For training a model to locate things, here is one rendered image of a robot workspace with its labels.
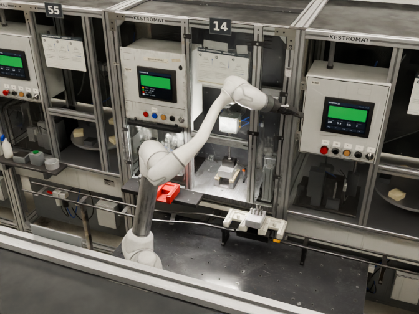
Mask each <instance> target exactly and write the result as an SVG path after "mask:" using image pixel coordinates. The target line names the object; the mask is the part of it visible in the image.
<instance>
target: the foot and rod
mask: <svg viewBox="0 0 419 314"><path fill-rule="evenodd" d="M236 162H237V158H233V157H231V146H229V147H228V156H224V158H223V159H222V166H226V167H230V168H234V167H235V166H236Z"/></svg>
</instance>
